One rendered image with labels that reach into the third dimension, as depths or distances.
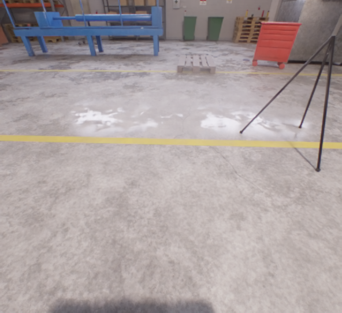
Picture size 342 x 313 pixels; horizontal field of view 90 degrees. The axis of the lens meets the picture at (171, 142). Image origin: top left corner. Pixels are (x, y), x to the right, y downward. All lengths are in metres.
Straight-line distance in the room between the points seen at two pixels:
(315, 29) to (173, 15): 6.46
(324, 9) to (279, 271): 5.47
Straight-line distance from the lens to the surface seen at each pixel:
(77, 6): 11.20
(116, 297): 1.05
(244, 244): 1.16
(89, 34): 6.20
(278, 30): 4.95
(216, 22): 9.69
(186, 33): 9.60
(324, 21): 5.94
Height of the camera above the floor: 1.00
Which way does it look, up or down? 36 degrees down
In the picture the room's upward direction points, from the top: straight up
